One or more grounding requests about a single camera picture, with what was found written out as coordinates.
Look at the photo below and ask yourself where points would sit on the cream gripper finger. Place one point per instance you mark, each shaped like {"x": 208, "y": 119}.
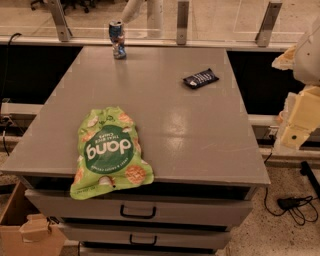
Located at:
{"x": 286, "y": 60}
{"x": 299, "y": 118}

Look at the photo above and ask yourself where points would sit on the dark blue rxbar wrapper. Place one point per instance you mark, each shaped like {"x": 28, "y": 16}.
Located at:
{"x": 200, "y": 79}

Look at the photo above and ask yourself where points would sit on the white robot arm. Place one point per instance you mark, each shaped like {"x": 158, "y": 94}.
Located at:
{"x": 306, "y": 67}

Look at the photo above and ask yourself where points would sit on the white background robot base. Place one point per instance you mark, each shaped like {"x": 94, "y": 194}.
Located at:
{"x": 154, "y": 15}

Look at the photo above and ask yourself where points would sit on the green rice chip bag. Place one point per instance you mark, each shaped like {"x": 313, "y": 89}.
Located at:
{"x": 110, "y": 156}

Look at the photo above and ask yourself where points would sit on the grey drawer cabinet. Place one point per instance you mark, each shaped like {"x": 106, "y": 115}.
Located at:
{"x": 199, "y": 142}

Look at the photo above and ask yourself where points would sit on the crushed blue soda can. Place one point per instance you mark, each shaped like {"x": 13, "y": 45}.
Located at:
{"x": 117, "y": 38}

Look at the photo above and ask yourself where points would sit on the cardboard box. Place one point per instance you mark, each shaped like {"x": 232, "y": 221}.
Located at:
{"x": 24, "y": 231}

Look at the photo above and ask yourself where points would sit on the right metal bracket post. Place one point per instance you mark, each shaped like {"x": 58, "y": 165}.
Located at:
{"x": 263, "y": 36}

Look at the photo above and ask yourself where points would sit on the metal bracket post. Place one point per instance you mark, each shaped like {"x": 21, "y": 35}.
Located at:
{"x": 263, "y": 36}
{"x": 56, "y": 9}
{"x": 182, "y": 21}

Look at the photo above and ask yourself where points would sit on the black power adapter with cable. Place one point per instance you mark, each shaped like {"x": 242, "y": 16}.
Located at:
{"x": 292, "y": 206}

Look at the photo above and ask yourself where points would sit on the middle metal bracket post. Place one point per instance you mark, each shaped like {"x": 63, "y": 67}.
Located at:
{"x": 182, "y": 21}

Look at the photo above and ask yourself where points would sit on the drawer black handle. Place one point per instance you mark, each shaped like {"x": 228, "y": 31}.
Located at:
{"x": 137, "y": 213}
{"x": 142, "y": 240}

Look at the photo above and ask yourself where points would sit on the top drawer black handle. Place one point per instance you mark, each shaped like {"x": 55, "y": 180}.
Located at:
{"x": 137, "y": 213}

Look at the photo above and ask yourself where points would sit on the left metal bracket post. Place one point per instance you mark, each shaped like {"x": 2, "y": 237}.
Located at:
{"x": 56, "y": 9}

